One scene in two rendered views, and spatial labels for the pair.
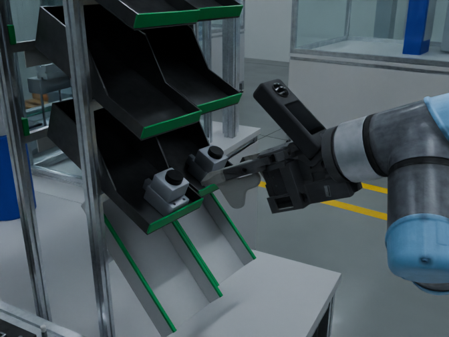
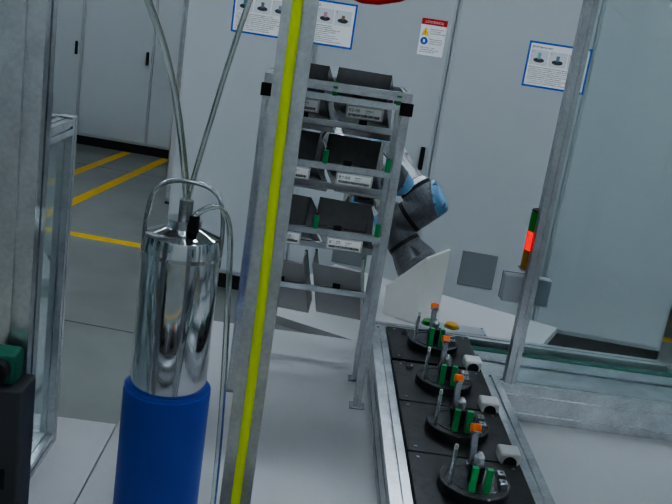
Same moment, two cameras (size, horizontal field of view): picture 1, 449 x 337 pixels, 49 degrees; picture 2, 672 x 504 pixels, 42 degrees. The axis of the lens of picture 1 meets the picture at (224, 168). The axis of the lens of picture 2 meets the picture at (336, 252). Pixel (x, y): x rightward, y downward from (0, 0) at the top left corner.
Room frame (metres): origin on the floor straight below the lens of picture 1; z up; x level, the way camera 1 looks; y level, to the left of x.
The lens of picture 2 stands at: (1.97, 2.07, 1.81)
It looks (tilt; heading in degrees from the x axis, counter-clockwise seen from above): 15 degrees down; 239
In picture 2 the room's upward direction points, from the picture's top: 9 degrees clockwise
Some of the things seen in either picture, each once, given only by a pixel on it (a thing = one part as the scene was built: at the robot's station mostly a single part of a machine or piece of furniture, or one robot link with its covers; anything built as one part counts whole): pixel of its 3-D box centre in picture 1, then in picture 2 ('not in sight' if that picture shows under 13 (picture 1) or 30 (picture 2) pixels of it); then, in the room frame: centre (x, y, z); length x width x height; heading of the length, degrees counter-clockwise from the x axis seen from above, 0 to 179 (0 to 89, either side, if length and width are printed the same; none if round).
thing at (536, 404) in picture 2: not in sight; (535, 384); (0.31, 0.44, 0.91); 0.84 x 0.28 x 0.10; 152
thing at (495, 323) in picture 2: not in sight; (404, 319); (0.31, -0.22, 0.84); 0.90 x 0.70 x 0.03; 125
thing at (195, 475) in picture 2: (5, 172); (160, 450); (1.47, 0.70, 1.00); 0.16 x 0.16 x 0.27
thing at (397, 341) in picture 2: not in sight; (431, 349); (0.56, 0.28, 0.96); 0.24 x 0.24 x 0.02; 62
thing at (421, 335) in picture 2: not in sight; (432, 343); (0.56, 0.28, 0.98); 0.14 x 0.14 x 0.02
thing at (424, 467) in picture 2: not in sight; (477, 469); (0.91, 0.94, 1.01); 0.24 x 0.24 x 0.13; 62
